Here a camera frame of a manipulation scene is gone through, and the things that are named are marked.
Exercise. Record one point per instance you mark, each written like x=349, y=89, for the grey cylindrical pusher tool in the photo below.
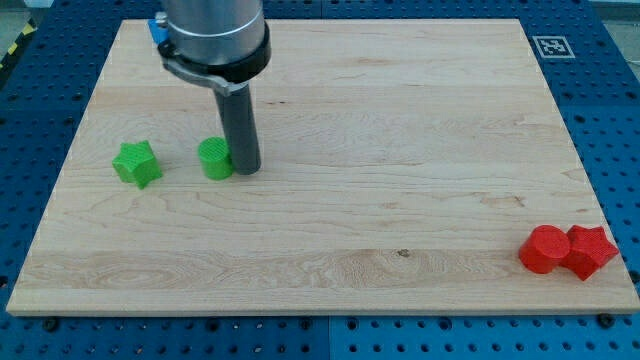
x=237, y=117

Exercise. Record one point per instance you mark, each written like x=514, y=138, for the red cylinder block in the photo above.
x=544, y=249

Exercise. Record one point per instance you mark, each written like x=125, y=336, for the wooden board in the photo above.
x=404, y=163

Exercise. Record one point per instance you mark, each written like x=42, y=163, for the black yellow hazard tape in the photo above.
x=16, y=50

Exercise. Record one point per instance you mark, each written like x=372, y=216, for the red star block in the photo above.
x=590, y=250

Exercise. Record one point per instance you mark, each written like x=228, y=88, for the white fiducial marker tag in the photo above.
x=553, y=47

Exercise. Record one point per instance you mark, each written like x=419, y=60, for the green star block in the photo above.
x=136, y=163

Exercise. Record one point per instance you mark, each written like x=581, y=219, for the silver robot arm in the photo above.
x=217, y=44

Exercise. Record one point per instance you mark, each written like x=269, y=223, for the blue block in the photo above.
x=158, y=34

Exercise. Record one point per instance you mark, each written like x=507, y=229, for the green cylinder block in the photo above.
x=215, y=159

